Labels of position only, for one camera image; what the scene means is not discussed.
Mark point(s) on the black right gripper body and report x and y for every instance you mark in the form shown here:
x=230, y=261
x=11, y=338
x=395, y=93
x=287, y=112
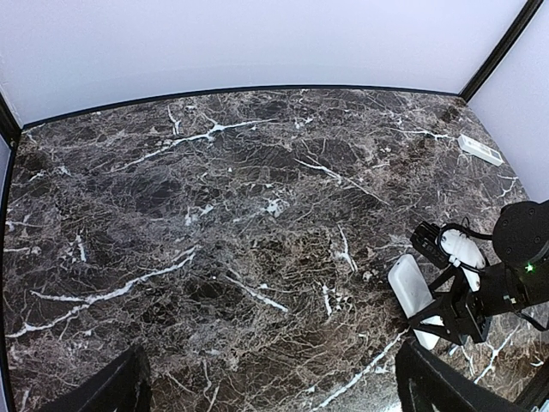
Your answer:
x=470, y=321

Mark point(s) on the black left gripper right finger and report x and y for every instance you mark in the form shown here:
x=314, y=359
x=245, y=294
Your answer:
x=426, y=383

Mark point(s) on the black frame post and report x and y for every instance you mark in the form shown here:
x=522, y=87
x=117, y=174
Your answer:
x=9, y=128
x=502, y=48

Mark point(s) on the left black frame post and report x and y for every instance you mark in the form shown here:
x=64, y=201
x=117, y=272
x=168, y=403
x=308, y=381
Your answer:
x=9, y=128

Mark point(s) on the right black frame post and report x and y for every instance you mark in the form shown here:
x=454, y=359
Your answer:
x=502, y=48

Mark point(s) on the white remote control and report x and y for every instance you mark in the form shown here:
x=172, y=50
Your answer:
x=480, y=150

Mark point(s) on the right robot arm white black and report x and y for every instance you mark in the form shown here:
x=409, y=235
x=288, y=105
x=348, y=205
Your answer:
x=484, y=275

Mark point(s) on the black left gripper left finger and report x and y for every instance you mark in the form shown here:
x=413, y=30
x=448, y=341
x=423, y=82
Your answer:
x=123, y=385

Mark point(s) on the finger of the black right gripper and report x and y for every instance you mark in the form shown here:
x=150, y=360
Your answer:
x=433, y=317
x=443, y=283

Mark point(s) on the grey remote control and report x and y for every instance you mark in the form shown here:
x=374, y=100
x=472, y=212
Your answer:
x=407, y=282

